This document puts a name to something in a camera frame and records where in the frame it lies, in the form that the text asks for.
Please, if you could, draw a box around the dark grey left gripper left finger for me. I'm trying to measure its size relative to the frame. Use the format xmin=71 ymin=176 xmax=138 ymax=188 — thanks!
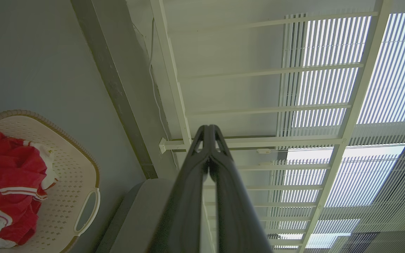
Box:
xmin=149 ymin=125 xmax=211 ymax=253

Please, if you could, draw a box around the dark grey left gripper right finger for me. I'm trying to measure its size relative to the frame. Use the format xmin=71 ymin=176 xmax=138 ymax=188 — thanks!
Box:
xmin=209 ymin=125 xmax=273 ymax=253

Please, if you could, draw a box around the beige perforated plastic laundry basket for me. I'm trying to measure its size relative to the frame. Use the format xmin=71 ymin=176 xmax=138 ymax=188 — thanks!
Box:
xmin=0 ymin=110 xmax=101 ymax=253

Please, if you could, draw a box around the red and white garment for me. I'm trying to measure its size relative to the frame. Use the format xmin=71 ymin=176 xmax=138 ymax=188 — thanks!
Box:
xmin=0 ymin=128 xmax=59 ymax=249

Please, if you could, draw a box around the white slatted window blind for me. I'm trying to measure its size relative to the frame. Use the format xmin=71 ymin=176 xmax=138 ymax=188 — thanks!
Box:
xmin=264 ymin=12 xmax=405 ymax=253

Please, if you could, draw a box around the thin white wall cable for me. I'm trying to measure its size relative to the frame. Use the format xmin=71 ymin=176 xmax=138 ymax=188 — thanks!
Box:
xmin=148 ymin=18 xmax=179 ymax=171

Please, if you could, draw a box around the dark grey wall trim strip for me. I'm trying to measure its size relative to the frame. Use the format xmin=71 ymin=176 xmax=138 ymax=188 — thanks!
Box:
xmin=70 ymin=0 xmax=158 ymax=180

